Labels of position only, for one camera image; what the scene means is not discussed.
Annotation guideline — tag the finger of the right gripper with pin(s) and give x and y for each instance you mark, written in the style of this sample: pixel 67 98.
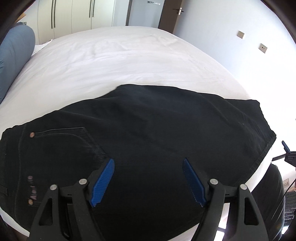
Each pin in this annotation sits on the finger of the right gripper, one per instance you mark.
pixel 286 148

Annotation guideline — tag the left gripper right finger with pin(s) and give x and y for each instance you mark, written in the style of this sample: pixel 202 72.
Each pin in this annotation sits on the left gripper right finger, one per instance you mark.
pixel 244 220

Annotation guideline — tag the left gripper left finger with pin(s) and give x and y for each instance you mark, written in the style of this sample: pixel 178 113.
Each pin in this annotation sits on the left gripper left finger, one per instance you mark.
pixel 65 212

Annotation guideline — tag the black jeans pant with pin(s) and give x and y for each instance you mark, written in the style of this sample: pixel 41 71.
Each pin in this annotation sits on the black jeans pant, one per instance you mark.
pixel 149 131

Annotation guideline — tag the person's black trouser leg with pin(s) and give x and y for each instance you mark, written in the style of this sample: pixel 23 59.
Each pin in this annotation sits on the person's black trouser leg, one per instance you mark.
pixel 269 196

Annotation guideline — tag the white bed mattress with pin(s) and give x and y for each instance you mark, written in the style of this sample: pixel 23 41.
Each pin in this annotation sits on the white bed mattress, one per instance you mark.
pixel 93 63

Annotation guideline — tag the white cloth on bed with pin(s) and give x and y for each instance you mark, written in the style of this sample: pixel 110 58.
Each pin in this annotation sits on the white cloth on bed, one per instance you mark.
pixel 38 48

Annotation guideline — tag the blue rolled duvet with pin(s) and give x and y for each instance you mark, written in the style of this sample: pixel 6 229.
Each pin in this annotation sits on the blue rolled duvet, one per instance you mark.
pixel 16 49

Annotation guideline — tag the brown wooden door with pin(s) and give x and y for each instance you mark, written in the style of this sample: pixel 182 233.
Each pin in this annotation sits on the brown wooden door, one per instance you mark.
pixel 161 14

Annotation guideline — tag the cream wardrobe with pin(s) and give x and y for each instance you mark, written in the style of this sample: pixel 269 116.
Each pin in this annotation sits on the cream wardrobe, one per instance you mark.
pixel 57 18

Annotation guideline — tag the wall socket plate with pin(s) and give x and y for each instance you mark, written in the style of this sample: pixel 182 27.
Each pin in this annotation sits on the wall socket plate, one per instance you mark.
pixel 262 48

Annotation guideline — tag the wall switch plate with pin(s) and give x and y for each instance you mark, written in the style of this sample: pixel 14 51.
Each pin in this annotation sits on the wall switch plate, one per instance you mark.
pixel 240 34

